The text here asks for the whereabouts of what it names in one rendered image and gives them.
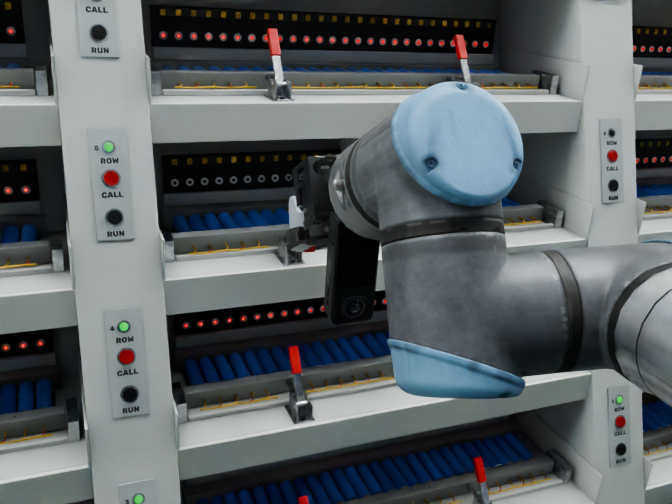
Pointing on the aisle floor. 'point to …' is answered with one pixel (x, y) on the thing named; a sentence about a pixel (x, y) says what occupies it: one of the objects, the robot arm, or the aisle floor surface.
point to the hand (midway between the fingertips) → (306, 247)
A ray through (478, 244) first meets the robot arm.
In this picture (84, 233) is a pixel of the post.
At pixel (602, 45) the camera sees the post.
